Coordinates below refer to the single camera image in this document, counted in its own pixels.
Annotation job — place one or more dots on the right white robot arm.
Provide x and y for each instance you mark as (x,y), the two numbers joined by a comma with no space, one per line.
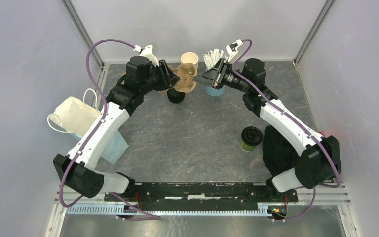
(319,156)

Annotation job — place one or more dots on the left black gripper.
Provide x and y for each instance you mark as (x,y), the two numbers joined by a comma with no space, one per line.
(169,79)

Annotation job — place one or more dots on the green paper cup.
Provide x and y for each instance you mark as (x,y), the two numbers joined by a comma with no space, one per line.
(246,146)

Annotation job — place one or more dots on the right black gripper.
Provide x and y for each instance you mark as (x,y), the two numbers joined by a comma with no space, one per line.
(214,76)

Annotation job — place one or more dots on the stack of paper cups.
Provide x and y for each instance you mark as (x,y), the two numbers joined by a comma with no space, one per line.
(190,57)

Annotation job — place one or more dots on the black cup lid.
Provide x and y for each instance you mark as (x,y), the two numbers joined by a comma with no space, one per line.
(251,136)

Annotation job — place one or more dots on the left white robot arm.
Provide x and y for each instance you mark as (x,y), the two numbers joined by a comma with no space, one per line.
(76,169)

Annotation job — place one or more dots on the blue straw holder can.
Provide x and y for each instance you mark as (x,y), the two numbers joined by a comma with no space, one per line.
(215,92)

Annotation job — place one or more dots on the black cloth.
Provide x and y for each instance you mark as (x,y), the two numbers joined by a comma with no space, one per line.
(278,154)

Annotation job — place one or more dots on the brown cardboard cup carrier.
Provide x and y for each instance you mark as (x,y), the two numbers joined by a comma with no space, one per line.
(186,73)

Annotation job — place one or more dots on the stack of black lids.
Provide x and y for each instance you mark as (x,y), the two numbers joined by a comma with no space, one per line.
(175,96)

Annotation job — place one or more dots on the white and blue paper bag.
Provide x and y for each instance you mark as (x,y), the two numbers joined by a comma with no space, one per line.
(73,116)

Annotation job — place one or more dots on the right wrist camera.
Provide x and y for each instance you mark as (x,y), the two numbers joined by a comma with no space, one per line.
(232,49)

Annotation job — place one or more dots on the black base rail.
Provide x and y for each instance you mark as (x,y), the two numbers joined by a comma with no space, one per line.
(207,196)

